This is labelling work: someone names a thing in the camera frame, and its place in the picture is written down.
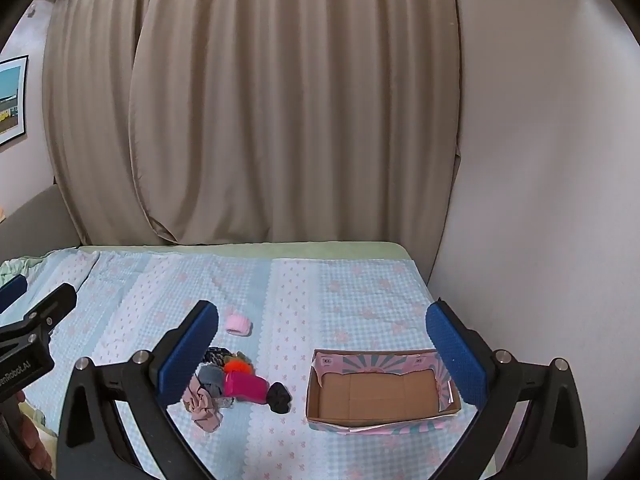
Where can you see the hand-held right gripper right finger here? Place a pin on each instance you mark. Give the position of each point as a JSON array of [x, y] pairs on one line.
[[457, 355]]

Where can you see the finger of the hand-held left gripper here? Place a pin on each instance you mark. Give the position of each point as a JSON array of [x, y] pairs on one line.
[[52, 305], [12, 290]]

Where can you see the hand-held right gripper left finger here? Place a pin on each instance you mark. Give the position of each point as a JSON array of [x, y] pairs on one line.
[[187, 355]]

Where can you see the black patterned scrunchie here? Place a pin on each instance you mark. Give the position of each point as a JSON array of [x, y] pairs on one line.
[[216, 355]]

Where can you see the grey cloth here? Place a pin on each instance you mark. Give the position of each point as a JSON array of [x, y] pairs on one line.
[[210, 379]]

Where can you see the pink hair band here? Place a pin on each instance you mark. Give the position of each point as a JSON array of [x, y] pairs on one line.
[[238, 325]]

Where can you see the magenta cloth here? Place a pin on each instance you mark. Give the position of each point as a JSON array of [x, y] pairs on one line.
[[245, 388]]

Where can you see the pink printed cardboard box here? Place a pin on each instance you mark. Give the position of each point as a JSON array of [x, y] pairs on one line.
[[370, 395]]

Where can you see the black sock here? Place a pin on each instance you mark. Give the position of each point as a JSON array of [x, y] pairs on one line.
[[279, 397]]

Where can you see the person's left hand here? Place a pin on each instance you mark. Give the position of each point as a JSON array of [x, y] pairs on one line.
[[31, 437]]

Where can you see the grey beige headboard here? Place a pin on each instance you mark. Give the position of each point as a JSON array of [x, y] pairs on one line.
[[35, 225]]

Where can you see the blue checked blanket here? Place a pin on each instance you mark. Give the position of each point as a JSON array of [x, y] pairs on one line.
[[300, 300]]

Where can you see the pale green bed sheet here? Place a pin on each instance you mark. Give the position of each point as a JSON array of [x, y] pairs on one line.
[[300, 250]]

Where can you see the beige curtain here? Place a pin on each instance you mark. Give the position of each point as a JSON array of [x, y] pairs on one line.
[[280, 110]]

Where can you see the wall poster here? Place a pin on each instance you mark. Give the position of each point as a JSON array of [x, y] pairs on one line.
[[11, 102]]

